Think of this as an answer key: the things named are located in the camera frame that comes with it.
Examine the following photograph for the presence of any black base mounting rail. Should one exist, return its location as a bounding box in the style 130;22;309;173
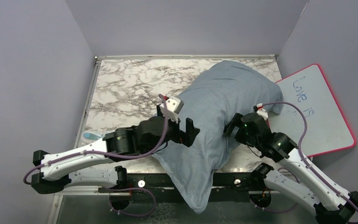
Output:
98;173;273;207

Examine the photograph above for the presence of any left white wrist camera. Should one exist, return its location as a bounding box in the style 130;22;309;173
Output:
157;96;184;124

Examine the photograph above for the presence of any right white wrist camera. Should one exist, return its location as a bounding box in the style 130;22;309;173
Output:
254;103;269;121

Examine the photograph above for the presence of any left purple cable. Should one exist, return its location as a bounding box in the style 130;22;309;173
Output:
23;94;157;217

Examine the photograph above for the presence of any aluminium table frame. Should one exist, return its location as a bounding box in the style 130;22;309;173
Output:
46;55;322;224

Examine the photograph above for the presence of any blue packaged toothbrush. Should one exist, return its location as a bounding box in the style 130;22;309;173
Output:
81;129;105;144

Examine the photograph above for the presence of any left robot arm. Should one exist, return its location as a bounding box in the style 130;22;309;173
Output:
23;105;200;194

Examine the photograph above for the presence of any pink framed whiteboard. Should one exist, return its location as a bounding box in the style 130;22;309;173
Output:
268;64;357;157

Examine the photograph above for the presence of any patchwork and blue pillowcase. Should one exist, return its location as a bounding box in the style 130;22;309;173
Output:
154;61;283;214

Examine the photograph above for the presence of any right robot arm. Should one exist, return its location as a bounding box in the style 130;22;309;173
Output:
224;112;358;224

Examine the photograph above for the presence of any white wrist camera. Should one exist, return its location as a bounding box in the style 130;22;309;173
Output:
157;96;184;124
254;103;269;121

